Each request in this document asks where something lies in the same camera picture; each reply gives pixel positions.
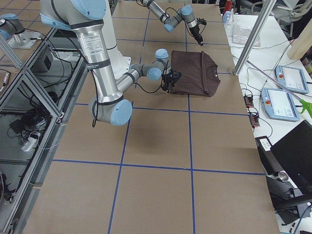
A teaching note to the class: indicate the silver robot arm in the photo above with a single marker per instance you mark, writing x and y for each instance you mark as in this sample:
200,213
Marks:
171,18
86,19

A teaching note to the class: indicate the near blue teach pendant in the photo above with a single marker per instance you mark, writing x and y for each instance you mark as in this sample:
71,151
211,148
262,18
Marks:
279,105

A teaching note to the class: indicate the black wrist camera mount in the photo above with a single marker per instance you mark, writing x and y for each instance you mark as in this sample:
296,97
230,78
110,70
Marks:
174,76
201,21

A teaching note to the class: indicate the blue teach pendant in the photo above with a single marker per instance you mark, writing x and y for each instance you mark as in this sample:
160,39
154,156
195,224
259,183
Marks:
279,105
292,78

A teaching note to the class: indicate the aluminium frame post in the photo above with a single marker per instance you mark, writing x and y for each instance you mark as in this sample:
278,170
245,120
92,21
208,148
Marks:
260,21

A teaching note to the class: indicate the far blue teach pendant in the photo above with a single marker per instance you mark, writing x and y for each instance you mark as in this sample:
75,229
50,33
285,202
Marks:
292,78

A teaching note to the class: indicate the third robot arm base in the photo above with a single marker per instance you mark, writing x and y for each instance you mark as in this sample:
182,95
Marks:
12,30

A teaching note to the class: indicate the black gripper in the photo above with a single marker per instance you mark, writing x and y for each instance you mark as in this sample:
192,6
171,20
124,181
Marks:
196,31
167,83

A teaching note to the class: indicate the black monitor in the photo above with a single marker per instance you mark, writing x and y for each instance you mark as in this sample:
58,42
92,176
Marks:
294,153

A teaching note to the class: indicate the aluminium frame cabinet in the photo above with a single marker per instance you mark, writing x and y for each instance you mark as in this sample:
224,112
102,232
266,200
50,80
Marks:
35,106

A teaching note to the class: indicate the dark brown t-shirt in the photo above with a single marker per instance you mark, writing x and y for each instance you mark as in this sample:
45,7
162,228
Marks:
198,74

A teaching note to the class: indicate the green grabber tool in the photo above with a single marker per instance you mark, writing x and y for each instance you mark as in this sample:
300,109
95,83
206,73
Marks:
306,106

